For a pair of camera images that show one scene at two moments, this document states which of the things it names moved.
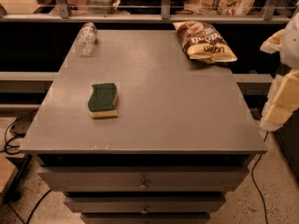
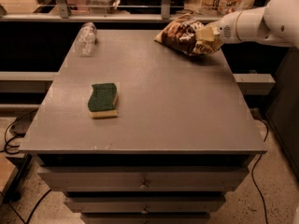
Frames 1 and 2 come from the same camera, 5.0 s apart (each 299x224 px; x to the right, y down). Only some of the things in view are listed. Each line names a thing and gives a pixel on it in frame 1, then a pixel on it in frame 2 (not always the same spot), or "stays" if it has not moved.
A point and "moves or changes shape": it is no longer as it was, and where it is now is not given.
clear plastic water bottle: [86, 40] stays
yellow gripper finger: [282, 103] → [233, 28]
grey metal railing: [166, 12] stays
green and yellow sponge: [103, 101] stays
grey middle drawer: [145, 204] stays
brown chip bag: [202, 43] moves or changes shape
